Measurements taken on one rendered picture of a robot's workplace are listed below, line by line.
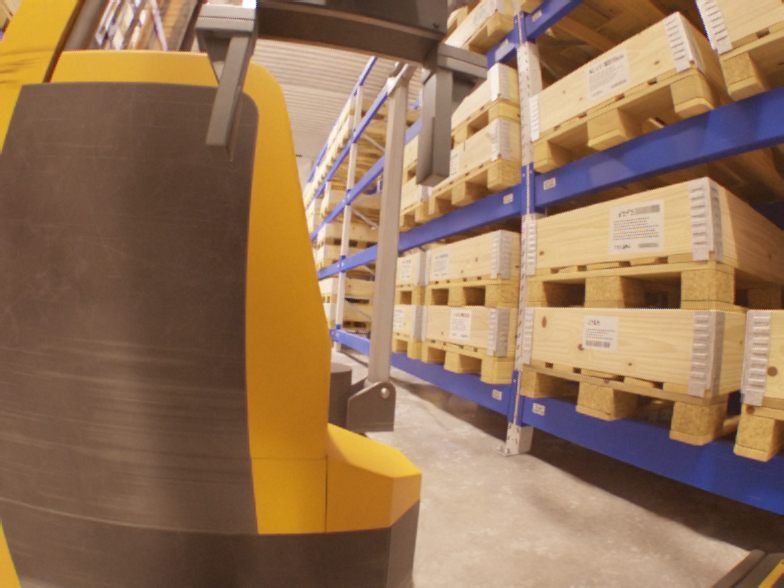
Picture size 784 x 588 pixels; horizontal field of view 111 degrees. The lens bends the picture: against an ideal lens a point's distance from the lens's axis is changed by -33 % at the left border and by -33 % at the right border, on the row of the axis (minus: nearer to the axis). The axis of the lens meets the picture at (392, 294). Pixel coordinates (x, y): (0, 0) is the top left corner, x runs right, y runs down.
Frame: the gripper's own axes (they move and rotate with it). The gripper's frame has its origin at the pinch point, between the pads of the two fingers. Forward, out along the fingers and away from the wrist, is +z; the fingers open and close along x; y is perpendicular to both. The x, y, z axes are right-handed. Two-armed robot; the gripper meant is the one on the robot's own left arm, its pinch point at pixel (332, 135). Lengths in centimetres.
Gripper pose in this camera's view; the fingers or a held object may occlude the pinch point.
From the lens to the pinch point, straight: 25.7
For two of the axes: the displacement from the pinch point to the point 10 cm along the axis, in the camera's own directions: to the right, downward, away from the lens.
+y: -2.9, 0.2, 9.6
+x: -9.5, -0.8, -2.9
